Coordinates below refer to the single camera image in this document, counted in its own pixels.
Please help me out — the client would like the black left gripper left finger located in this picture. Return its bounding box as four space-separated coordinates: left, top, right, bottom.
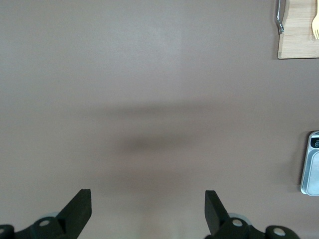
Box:
32 189 92 239

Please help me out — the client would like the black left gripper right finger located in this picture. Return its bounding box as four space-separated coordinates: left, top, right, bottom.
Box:
205 190 251 239

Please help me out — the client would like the silver digital kitchen scale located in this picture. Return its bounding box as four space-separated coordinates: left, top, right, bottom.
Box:
300 130 319 197

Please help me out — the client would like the brown table cover sheet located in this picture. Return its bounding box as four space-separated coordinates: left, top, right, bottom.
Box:
0 0 319 239

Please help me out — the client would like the wooden cutting board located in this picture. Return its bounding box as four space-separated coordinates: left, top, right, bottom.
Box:
277 0 319 60

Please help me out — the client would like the yellow plastic fork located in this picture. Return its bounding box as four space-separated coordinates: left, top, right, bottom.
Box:
311 9 319 40

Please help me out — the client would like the metal cutting board handle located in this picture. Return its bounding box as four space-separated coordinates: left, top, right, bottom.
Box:
274 0 287 35

